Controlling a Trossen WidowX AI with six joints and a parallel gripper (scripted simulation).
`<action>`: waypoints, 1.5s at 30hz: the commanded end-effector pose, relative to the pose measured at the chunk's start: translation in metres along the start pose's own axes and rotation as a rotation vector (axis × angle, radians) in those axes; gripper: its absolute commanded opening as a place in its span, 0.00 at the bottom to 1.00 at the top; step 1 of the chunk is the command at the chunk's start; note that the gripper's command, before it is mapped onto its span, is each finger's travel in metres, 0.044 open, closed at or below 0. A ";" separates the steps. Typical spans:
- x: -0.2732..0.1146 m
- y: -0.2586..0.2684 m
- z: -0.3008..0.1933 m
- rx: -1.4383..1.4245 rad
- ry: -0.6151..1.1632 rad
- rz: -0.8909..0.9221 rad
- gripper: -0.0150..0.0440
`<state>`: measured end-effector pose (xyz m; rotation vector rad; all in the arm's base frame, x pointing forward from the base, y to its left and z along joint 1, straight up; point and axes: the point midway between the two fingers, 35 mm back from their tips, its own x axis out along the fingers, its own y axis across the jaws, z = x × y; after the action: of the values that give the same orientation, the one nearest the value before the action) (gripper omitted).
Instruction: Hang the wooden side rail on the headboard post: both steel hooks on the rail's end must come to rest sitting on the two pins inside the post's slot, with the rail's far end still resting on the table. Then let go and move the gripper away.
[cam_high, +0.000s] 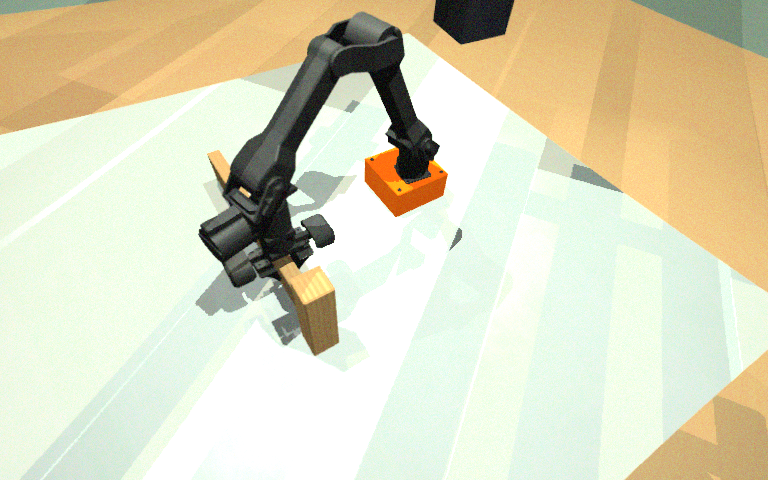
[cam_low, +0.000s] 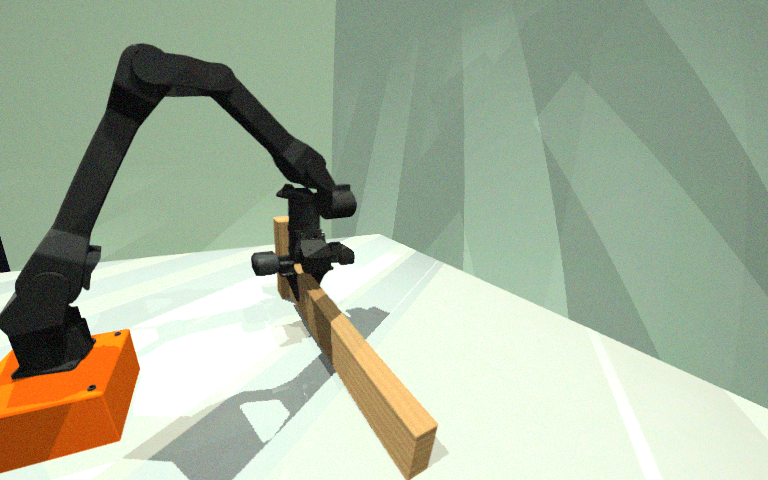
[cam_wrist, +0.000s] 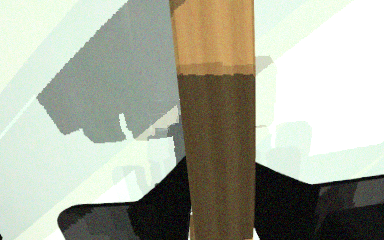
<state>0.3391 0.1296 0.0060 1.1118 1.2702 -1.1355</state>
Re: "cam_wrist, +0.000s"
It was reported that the wooden post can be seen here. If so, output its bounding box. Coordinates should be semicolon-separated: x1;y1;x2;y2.
189;215;196;240

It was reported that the wooden side rail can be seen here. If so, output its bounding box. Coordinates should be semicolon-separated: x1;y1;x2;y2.
169;0;256;240

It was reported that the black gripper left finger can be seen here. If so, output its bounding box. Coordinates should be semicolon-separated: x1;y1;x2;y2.
57;156;191;240

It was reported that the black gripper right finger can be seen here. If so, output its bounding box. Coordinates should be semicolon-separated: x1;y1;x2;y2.
253;162;384;240

